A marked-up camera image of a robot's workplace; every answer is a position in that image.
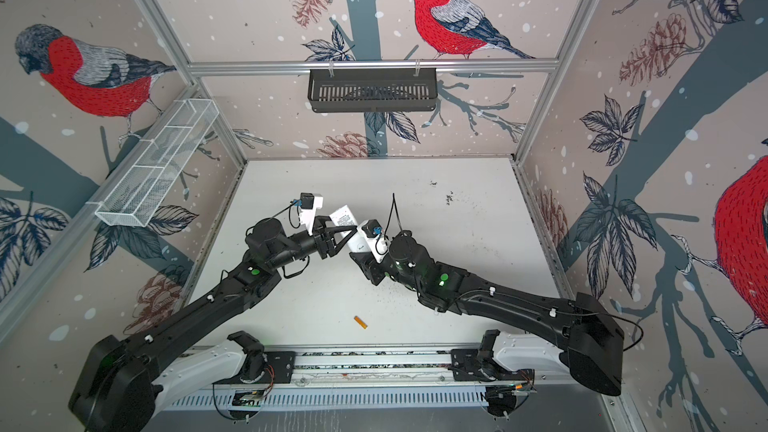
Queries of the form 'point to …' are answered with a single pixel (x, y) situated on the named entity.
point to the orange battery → (360, 322)
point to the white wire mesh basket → (134, 197)
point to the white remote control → (353, 240)
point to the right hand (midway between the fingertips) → (354, 251)
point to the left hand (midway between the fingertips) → (349, 227)
